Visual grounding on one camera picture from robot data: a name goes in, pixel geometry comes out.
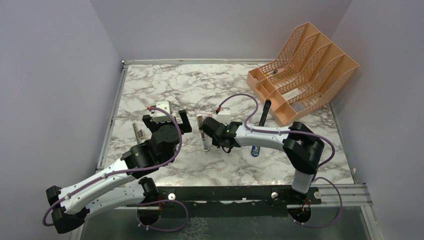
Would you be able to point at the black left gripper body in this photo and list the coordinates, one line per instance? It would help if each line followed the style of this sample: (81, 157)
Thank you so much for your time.
(155, 127)

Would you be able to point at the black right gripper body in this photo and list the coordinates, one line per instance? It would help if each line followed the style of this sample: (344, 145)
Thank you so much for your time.
(216, 142)

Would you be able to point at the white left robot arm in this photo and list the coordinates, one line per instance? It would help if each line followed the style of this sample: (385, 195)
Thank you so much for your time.
(125, 181)

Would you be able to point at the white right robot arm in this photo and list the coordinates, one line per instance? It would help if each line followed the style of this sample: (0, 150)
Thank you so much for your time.
(302, 147)

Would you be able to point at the peach plastic desk organizer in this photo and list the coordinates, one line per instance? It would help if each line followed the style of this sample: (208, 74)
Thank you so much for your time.
(307, 74)

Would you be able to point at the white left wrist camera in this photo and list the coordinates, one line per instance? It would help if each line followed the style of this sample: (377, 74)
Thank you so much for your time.
(160, 112)

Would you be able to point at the metal stapler magazine rail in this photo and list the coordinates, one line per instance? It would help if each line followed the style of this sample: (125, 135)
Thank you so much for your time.
(138, 133)

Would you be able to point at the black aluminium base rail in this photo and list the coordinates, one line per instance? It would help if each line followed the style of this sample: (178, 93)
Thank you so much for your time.
(250, 201)

